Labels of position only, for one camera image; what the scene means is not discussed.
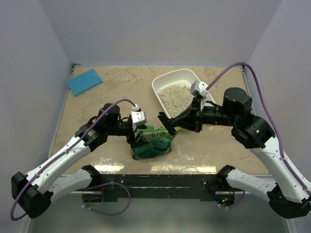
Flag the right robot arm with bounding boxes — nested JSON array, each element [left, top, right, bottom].
[[164, 87, 311, 219]]

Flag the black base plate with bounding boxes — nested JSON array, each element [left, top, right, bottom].
[[72, 173, 246, 203]]

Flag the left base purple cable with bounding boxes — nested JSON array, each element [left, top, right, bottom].
[[82, 182, 132, 216]]

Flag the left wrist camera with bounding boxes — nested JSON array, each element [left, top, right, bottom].
[[131, 111, 147, 131]]

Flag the black bag clip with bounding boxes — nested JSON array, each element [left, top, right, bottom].
[[157, 112, 176, 136]]

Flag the grey cat litter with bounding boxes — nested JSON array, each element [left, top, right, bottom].
[[158, 83, 193, 118]]

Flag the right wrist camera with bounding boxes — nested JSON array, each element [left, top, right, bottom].
[[190, 81, 209, 106]]

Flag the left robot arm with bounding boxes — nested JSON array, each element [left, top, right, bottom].
[[10, 102, 147, 221]]

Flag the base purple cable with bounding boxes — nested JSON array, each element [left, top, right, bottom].
[[82, 182, 132, 216], [217, 189, 246, 209]]

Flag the green litter bag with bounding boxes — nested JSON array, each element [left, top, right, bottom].
[[130, 125, 181, 160]]

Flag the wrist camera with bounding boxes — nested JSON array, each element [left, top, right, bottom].
[[131, 111, 147, 131], [190, 81, 209, 106]]

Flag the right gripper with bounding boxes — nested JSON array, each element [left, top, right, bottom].
[[172, 96, 238, 132]]

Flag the white litter box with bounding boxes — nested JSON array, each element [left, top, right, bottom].
[[152, 68, 201, 118]]

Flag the blue studded plate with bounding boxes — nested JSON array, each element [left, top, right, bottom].
[[67, 69, 103, 97]]

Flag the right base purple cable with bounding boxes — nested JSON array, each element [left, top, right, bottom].
[[217, 189, 246, 209]]

